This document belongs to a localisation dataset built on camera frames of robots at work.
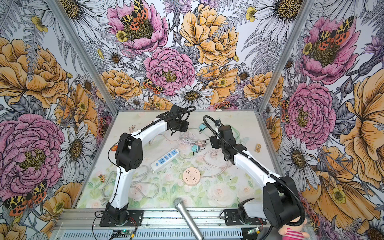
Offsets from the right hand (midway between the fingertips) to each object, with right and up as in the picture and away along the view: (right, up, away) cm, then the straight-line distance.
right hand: (219, 139), depth 87 cm
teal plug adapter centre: (-14, -7, +9) cm, 18 cm away
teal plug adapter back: (-9, +7, +23) cm, 26 cm away
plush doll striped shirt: (+27, -38, -22) cm, 52 cm away
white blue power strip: (-33, -13, +4) cm, 36 cm away
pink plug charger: (-11, -4, +12) cm, 17 cm away
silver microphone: (-21, -32, -12) cm, 40 cm away
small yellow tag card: (+27, -7, +12) cm, 30 cm away
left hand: (-20, +5, +12) cm, 24 cm away
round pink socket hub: (-16, -21, -2) cm, 26 cm away
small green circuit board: (-46, -42, -16) cm, 64 cm away
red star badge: (-67, -8, +12) cm, 68 cm away
